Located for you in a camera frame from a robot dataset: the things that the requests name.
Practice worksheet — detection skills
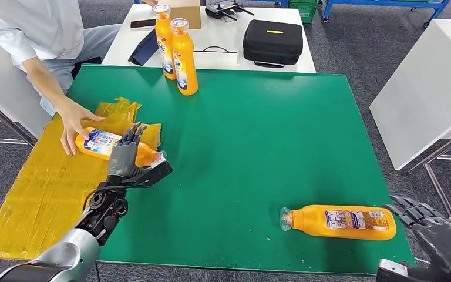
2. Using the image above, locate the blue metal rack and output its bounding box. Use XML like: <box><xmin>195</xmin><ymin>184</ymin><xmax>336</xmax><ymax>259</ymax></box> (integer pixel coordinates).
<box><xmin>321</xmin><ymin>0</ymin><xmax>451</xmax><ymax>29</ymax></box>

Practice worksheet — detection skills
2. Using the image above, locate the white side table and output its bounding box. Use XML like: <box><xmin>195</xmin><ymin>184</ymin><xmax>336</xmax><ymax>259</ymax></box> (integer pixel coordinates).
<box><xmin>369</xmin><ymin>19</ymin><xmax>451</xmax><ymax>171</ymax></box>

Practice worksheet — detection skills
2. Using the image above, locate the navy tablet cover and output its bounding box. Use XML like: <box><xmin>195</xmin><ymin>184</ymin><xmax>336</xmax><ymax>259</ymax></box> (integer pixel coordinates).
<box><xmin>127</xmin><ymin>29</ymin><xmax>159</xmax><ymax>67</ymax></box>

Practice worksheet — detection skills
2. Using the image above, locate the yellow wrapped flat cardboard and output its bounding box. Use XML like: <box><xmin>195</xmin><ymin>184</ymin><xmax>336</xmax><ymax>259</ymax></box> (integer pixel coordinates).
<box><xmin>0</xmin><ymin>96</ymin><xmax>163</xmax><ymax>261</ymax></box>

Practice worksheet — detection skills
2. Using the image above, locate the person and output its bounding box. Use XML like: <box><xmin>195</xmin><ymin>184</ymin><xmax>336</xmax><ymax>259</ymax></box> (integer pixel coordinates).
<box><xmin>0</xmin><ymin>0</ymin><xmax>122</xmax><ymax>156</ymax></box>

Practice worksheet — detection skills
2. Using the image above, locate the person's hand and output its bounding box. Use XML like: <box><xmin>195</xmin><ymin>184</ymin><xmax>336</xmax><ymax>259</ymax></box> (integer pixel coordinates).
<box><xmin>55</xmin><ymin>96</ymin><xmax>106</xmax><ymax>156</ymax></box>

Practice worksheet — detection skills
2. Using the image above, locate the black smartphone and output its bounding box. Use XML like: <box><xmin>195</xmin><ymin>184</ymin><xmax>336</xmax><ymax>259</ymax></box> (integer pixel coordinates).
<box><xmin>130</xmin><ymin>18</ymin><xmax>157</xmax><ymax>29</ymax></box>

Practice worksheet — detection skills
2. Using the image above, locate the thin black cable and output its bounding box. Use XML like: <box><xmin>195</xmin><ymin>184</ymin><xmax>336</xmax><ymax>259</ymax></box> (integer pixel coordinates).
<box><xmin>195</xmin><ymin>46</ymin><xmax>231</xmax><ymax>54</ymax></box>

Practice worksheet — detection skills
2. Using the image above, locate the black carrying case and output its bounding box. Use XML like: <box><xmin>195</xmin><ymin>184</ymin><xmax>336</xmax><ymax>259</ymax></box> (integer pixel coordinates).
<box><xmin>243</xmin><ymin>19</ymin><xmax>304</xmax><ymax>69</ymax></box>

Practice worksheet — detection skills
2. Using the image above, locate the white desk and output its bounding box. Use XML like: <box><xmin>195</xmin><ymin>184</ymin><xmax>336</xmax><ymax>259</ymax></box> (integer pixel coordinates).
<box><xmin>0</xmin><ymin>23</ymin><xmax>55</xmax><ymax>147</ymax></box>

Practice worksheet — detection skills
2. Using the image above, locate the metal table leg frame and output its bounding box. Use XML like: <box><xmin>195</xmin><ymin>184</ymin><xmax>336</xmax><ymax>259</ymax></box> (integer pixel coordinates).
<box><xmin>407</xmin><ymin>124</ymin><xmax>451</xmax><ymax>224</ymax></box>

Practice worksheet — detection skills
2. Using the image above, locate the brown cardboard box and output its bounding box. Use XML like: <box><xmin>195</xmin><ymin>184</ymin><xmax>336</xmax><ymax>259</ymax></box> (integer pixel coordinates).
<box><xmin>169</xmin><ymin>0</ymin><xmax>202</xmax><ymax>30</ymax></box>

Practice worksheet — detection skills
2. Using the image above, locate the green table mat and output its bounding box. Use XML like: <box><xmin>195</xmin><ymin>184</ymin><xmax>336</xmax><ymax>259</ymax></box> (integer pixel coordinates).
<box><xmin>66</xmin><ymin>64</ymin><xmax>417</xmax><ymax>275</ymax></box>

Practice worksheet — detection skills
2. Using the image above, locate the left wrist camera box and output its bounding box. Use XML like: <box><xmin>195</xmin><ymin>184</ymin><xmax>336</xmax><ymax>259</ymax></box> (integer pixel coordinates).
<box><xmin>126</xmin><ymin>155</ymin><xmax>174</xmax><ymax>190</ymax></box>

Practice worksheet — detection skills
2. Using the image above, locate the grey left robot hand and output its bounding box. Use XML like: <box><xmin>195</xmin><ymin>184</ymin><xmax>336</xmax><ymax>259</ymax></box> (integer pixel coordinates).
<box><xmin>107</xmin><ymin>122</ymin><xmax>149</xmax><ymax>180</ymax></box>

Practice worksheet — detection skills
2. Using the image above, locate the green plastic crate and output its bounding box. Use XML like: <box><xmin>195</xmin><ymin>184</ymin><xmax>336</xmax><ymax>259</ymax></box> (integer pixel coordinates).
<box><xmin>287</xmin><ymin>0</ymin><xmax>319</xmax><ymax>24</ymax></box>

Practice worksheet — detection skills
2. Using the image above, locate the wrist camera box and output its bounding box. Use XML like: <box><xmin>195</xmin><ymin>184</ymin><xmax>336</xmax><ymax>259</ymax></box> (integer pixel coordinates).
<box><xmin>126</xmin><ymin>155</ymin><xmax>174</xmax><ymax>190</ymax></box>
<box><xmin>376</xmin><ymin>258</ymin><xmax>440</xmax><ymax>282</ymax></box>

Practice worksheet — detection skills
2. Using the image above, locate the orange detergent bottle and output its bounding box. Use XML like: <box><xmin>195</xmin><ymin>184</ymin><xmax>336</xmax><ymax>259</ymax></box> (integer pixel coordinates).
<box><xmin>153</xmin><ymin>4</ymin><xmax>177</xmax><ymax>81</ymax></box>
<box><xmin>74</xmin><ymin>127</ymin><xmax>168</xmax><ymax>168</ymax></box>
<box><xmin>170</xmin><ymin>18</ymin><xmax>200</xmax><ymax>96</ymax></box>
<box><xmin>279</xmin><ymin>204</ymin><xmax>398</xmax><ymax>241</ymax></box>

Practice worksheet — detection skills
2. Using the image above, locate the white flat box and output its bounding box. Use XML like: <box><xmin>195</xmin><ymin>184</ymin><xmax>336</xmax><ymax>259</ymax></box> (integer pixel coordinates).
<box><xmin>194</xmin><ymin>51</ymin><xmax>239</xmax><ymax>69</ymax></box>

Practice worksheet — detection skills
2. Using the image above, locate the black remote controller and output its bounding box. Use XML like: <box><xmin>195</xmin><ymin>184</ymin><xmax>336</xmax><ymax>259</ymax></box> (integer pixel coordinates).
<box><xmin>205</xmin><ymin>0</ymin><xmax>255</xmax><ymax>21</ymax></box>

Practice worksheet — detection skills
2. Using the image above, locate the black chair seat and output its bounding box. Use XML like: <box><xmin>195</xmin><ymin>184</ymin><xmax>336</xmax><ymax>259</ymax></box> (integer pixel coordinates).
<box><xmin>69</xmin><ymin>56</ymin><xmax>103</xmax><ymax>80</ymax></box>

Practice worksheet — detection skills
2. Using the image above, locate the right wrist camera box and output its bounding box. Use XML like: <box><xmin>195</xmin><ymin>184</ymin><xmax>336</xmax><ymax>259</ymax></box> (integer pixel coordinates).
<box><xmin>376</xmin><ymin>258</ymin><xmax>440</xmax><ymax>282</ymax></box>

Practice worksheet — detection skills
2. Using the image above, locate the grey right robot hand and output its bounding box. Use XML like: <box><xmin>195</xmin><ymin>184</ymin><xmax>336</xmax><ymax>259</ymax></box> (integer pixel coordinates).
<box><xmin>383</xmin><ymin>194</ymin><xmax>451</xmax><ymax>276</ymax></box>

